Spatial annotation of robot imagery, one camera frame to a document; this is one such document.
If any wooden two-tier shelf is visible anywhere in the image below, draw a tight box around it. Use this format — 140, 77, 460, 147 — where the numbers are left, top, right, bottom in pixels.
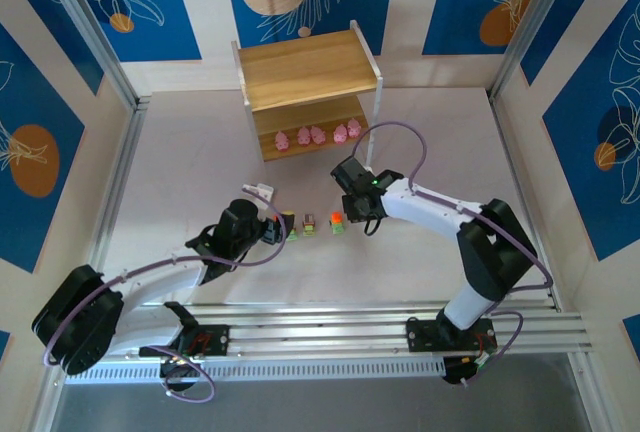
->
230, 20, 385, 198

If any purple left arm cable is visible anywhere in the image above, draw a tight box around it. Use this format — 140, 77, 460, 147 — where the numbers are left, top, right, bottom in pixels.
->
43, 199, 287, 406

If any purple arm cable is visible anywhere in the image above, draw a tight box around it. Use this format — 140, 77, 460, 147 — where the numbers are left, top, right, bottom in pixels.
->
43, 199, 287, 406
351, 120, 555, 389

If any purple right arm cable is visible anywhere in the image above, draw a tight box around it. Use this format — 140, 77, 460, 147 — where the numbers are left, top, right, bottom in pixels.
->
351, 120, 555, 389

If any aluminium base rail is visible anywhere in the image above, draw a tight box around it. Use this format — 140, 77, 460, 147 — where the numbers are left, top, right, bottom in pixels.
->
49, 301, 586, 353

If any aluminium side rail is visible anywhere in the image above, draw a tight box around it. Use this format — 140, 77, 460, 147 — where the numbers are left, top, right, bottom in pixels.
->
74, 95, 151, 309
487, 91, 564, 311

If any white slotted cable duct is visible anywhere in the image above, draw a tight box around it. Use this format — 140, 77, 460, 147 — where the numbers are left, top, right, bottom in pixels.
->
64, 356, 446, 386

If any aluminium frame post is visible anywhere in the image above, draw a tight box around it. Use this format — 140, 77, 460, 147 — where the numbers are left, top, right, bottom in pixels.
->
37, 0, 151, 111
488, 0, 601, 103

